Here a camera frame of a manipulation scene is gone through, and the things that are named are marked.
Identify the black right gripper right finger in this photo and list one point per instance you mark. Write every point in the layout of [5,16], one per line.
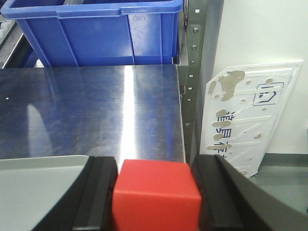
[231,202]

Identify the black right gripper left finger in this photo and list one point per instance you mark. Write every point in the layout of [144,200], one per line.
[87,204]

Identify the red cube block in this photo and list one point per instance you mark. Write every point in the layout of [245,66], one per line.
[156,196]

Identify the grey plastic tray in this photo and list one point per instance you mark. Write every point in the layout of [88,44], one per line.
[31,187]

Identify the white sign board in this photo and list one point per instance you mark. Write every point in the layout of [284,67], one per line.
[243,105]

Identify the blue plastic bin right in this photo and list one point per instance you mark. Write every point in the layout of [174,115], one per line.
[98,32]

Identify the white roller track right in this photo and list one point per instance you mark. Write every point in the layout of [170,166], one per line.
[5,29]

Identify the perforated steel shelf post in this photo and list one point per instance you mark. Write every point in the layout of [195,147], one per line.
[191,38]

